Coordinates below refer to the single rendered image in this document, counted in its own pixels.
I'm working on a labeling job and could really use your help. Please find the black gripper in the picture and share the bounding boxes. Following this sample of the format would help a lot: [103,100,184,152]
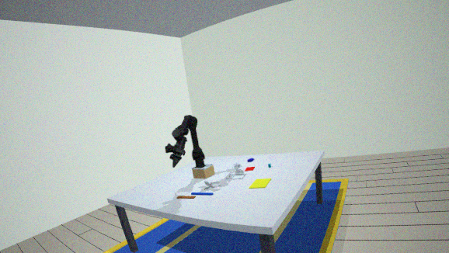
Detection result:
[169,143,186,168]

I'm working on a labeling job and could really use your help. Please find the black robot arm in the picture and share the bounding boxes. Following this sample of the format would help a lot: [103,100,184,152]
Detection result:
[165,115,205,168]

